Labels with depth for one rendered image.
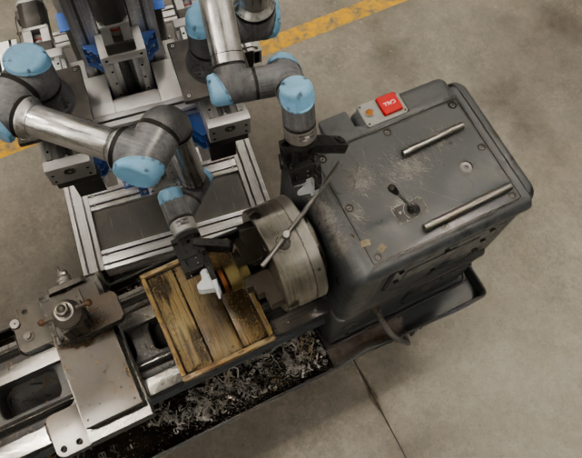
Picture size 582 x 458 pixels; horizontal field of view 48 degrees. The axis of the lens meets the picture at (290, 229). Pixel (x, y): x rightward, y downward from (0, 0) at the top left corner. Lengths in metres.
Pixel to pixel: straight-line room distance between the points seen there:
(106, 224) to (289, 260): 1.36
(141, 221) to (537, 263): 1.84
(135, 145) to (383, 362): 1.68
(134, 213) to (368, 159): 1.38
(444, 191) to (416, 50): 1.93
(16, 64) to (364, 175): 0.97
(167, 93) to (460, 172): 0.94
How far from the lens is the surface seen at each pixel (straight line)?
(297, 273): 1.72
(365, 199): 1.76
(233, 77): 1.48
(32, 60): 1.89
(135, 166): 1.62
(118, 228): 2.90
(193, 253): 1.84
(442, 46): 3.72
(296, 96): 1.40
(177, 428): 2.28
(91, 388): 1.94
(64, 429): 2.02
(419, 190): 1.80
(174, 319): 2.03
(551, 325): 3.20
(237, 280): 1.81
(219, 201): 2.89
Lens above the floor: 2.84
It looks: 68 degrees down
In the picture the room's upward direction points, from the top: 7 degrees clockwise
